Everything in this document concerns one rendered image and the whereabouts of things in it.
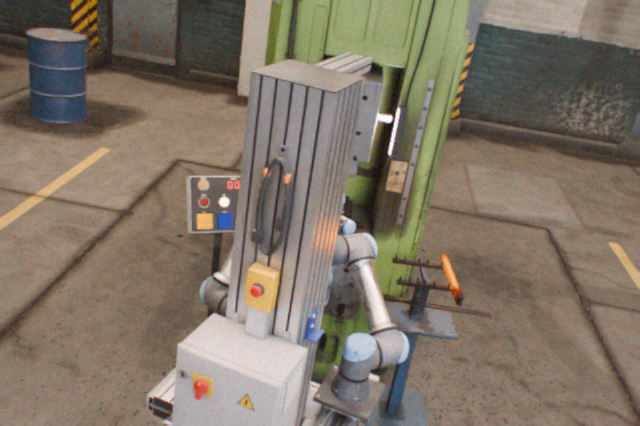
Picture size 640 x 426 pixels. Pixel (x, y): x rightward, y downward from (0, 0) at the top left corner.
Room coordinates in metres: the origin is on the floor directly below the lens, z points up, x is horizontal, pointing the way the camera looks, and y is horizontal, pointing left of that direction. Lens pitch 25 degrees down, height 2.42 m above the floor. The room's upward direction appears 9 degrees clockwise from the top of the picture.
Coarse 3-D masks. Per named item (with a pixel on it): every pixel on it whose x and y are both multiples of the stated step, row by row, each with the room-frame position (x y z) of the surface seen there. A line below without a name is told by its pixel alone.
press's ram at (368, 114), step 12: (372, 72) 3.21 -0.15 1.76; (372, 84) 2.99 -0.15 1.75; (372, 96) 2.99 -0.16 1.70; (360, 108) 2.99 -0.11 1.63; (372, 108) 2.99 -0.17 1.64; (360, 120) 2.99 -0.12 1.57; (372, 120) 2.99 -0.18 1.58; (384, 120) 3.18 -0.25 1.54; (360, 132) 2.99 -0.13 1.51; (372, 132) 2.99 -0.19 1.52; (360, 144) 2.99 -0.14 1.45; (360, 156) 2.99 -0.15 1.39
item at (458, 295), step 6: (444, 258) 2.93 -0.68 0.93; (444, 264) 2.86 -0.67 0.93; (450, 270) 2.81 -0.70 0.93; (450, 276) 2.74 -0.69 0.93; (450, 282) 2.70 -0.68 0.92; (456, 282) 2.69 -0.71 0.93; (456, 288) 2.62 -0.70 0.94; (456, 294) 2.60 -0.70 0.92; (462, 294) 2.57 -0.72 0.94; (456, 300) 2.57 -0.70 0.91; (462, 300) 2.54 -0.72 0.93
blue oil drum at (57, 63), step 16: (32, 32) 6.67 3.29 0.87; (48, 32) 6.80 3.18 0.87; (64, 32) 6.93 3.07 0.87; (32, 48) 6.47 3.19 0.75; (48, 48) 6.43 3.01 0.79; (64, 48) 6.49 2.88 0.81; (80, 48) 6.64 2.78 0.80; (32, 64) 6.46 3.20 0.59; (48, 64) 6.43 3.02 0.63; (64, 64) 6.48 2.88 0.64; (80, 64) 6.64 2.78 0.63; (32, 80) 6.48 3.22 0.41; (48, 80) 6.43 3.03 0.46; (64, 80) 6.48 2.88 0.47; (80, 80) 6.63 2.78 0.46; (32, 96) 6.50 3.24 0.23; (48, 96) 6.42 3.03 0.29; (64, 96) 6.48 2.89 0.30; (80, 96) 6.62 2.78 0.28; (32, 112) 6.51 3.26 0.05; (48, 112) 6.43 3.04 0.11; (64, 112) 6.47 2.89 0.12; (80, 112) 6.62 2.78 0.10
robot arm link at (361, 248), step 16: (352, 240) 2.24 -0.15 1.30; (368, 240) 2.27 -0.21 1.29; (352, 256) 2.21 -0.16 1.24; (368, 256) 2.22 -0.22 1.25; (368, 272) 2.17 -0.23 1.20; (368, 288) 2.13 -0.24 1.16; (368, 304) 2.09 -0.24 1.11; (384, 304) 2.10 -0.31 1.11; (368, 320) 2.06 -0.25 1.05; (384, 320) 2.04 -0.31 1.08; (384, 336) 1.98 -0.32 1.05; (400, 336) 2.01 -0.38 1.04; (384, 352) 1.93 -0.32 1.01; (400, 352) 1.96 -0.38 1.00
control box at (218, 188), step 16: (192, 176) 2.84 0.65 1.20; (208, 176) 2.87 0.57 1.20; (224, 176) 2.90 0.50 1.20; (240, 176) 2.93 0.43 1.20; (192, 192) 2.80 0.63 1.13; (208, 192) 2.83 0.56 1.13; (224, 192) 2.86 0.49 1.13; (192, 208) 2.76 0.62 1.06; (208, 208) 2.79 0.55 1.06; (224, 208) 2.83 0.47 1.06; (192, 224) 2.73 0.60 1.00
